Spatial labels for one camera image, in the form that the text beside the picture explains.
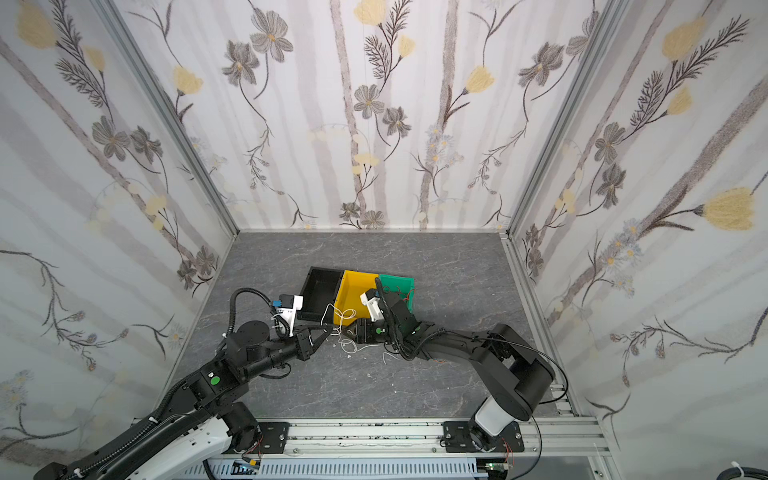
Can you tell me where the white cable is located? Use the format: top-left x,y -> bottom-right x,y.
322,302 -> 364,355

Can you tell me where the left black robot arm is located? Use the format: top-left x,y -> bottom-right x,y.
34,287 -> 332,479

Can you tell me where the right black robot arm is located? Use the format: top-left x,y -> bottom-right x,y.
342,281 -> 556,453

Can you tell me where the green plastic bin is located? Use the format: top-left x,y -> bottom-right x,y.
379,274 -> 415,311

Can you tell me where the black plastic bin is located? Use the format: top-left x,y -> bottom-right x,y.
297,267 -> 344,322

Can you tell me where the yellow plastic bin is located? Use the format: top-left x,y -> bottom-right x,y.
334,270 -> 378,326

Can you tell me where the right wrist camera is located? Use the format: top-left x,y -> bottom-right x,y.
360,289 -> 384,322

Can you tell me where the white slotted cable duct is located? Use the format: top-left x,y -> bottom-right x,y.
209,458 -> 488,479

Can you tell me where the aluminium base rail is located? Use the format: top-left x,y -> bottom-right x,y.
245,417 -> 610,459

